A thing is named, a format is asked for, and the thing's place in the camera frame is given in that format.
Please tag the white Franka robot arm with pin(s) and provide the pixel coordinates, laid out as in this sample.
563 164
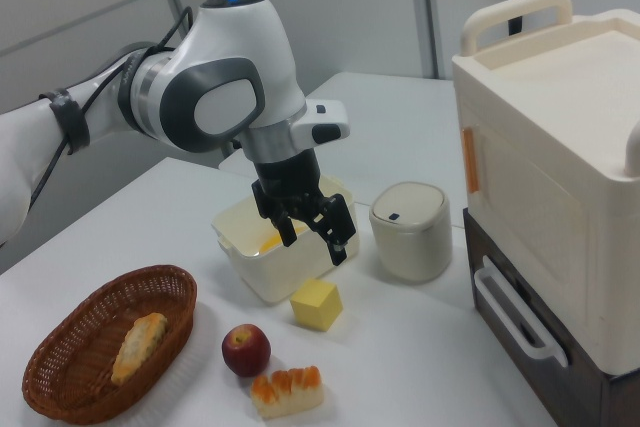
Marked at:
235 47

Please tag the small cream trash can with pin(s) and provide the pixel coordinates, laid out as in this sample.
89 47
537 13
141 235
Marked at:
410 242

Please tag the yellow foam cube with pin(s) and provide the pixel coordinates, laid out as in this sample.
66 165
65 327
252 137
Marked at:
315 304

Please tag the yellow toy banana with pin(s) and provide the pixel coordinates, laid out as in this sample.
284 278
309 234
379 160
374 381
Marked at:
272 244

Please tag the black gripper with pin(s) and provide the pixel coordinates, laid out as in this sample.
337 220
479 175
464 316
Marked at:
287 172

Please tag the brown wicker basket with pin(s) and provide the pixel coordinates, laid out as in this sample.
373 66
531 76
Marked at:
70 342

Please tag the toy bread with orange topping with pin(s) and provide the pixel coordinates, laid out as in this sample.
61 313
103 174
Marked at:
287 392

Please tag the red toy apple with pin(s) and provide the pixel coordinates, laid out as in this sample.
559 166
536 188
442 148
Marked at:
246 352

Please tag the toy baguette bread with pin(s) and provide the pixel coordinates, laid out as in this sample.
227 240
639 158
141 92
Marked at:
139 347

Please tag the dark brown drawer box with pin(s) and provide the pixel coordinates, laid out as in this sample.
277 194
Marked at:
590 397

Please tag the white plastic bin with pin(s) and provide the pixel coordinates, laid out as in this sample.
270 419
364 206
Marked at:
280 272

